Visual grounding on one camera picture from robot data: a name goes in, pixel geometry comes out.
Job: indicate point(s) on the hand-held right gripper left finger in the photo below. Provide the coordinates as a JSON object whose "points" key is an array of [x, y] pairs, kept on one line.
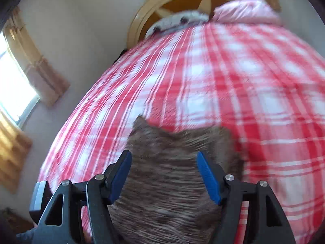
{"points": [[121, 175]]}

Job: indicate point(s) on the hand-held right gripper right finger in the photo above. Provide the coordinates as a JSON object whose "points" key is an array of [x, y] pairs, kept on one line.
{"points": [[208, 178]]}

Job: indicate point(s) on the brown knitted sweater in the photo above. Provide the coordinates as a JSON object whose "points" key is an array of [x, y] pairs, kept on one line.
{"points": [[165, 162]]}

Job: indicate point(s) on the person's left forearm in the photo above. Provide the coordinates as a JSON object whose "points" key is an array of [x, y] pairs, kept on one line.
{"points": [[26, 236]]}

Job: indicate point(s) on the red plaid blanket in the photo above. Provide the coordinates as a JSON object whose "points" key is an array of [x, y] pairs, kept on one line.
{"points": [[203, 81]]}

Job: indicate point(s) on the white patterned pillow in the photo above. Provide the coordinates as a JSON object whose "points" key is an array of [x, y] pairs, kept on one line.
{"points": [[175, 20]]}

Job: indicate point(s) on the pink pillow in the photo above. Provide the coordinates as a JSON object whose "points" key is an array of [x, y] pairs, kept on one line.
{"points": [[243, 10]]}

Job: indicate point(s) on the cream wooden headboard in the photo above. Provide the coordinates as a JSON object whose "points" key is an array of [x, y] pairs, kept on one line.
{"points": [[175, 3]]}

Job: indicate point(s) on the side wall window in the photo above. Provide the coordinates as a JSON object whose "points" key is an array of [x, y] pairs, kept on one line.
{"points": [[12, 86]]}

